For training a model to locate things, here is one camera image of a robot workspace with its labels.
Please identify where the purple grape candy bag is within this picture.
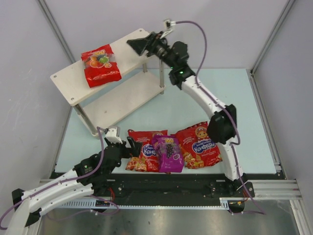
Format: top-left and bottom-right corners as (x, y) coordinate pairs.
(152, 135), (184, 173)

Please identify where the red fruit candy bag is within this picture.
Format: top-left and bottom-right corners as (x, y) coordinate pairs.
(81, 44), (122, 88)

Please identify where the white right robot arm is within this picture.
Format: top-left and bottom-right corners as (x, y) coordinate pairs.
(127, 32), (251, 197)

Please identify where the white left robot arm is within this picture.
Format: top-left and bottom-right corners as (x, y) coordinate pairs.
(1, 137), (142, 235)

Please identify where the red matryoshka candy bag left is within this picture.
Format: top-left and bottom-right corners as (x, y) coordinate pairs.
(125, 129), (168, 172)

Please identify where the red matryoshka candy bag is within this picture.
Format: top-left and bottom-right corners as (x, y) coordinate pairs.
(175, 121), (222, 169)
(125, 129), (168, 172)

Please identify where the light wooden two-tier shelf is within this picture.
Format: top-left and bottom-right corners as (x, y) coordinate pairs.
(50, 28), (165, 137)

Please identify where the red matryoshka candy bag right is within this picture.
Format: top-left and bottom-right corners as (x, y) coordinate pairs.
(175, 121), (222, 169)

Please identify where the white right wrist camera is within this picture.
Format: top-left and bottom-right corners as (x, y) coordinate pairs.
(161, 19), (176, 38)

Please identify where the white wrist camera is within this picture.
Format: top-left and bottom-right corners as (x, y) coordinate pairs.
(161, 19), (176, 38)
(105, 126), (123, 144)

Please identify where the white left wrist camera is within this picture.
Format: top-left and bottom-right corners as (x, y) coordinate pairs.
(105, 126), (123, 144)

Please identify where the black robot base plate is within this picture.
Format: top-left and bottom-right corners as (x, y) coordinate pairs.
(48, 172), (255, 199)

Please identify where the aluminium frame post left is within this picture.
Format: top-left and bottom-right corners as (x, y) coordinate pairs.
(36, 0), (76, 64)

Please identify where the aluminium frame post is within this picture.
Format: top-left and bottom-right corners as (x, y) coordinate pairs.
(36, 0), (76, 64)
(249, 0), (297, 75)

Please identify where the grey slotted cable duct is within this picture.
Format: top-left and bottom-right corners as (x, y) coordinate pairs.
(58, 197), (246, 211)

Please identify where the aluminium frame post right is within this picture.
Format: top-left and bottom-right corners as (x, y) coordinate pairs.
(249, 0), (297, 75)

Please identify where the aluminium frame rail right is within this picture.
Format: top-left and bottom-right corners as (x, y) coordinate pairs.
(246, 69), (302, 200)

